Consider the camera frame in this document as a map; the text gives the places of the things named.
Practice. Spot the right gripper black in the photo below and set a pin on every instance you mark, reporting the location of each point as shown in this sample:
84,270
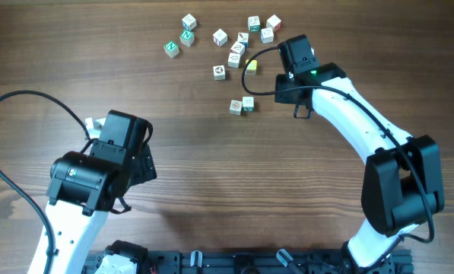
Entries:
280,97

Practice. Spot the block green Z side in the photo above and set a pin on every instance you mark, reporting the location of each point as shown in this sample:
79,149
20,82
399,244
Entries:
254,24

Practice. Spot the yellow block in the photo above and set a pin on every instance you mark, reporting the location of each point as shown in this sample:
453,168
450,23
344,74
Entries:
251,68

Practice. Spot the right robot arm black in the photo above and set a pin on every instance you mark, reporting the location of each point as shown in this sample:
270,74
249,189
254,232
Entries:
403,184

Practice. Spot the block dark round picture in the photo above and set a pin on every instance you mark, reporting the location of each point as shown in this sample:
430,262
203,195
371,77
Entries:
219,72

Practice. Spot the block sketch tilted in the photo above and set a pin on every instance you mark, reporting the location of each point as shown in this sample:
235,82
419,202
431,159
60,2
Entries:
238,48

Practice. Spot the block blue side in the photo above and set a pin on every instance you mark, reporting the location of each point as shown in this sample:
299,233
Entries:
189,22
243,38

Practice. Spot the plain white block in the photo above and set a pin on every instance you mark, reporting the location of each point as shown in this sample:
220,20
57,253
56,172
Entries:
220,37

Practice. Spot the block red M side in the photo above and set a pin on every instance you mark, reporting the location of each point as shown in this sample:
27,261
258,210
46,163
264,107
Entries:
274,22

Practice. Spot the block blue side top left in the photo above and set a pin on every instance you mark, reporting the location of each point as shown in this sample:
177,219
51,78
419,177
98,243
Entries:
189,22

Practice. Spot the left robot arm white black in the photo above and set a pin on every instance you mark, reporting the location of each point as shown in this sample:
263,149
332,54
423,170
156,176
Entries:
85,186

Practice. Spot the block red picture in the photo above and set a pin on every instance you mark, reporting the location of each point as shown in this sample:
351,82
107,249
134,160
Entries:
236,107

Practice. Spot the green N block left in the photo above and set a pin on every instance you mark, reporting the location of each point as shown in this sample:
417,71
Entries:
171,49

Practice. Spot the green n block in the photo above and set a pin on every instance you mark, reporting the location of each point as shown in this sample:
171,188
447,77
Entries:
171,49
187,38

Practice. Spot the block tree sketch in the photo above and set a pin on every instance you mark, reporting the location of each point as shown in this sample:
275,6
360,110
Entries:
233,60

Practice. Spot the block blue sketch right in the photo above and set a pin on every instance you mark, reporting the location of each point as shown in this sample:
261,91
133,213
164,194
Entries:
267,35

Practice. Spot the block green V side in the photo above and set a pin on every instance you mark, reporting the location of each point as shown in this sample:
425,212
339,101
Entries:
248,104

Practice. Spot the block blue side centre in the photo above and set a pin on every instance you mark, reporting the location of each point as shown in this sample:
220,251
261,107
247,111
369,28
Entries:
243,38

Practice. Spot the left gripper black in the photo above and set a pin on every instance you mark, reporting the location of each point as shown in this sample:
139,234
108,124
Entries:
142,167

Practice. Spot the green N block upper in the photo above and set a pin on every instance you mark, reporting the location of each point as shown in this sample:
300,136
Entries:
187,38

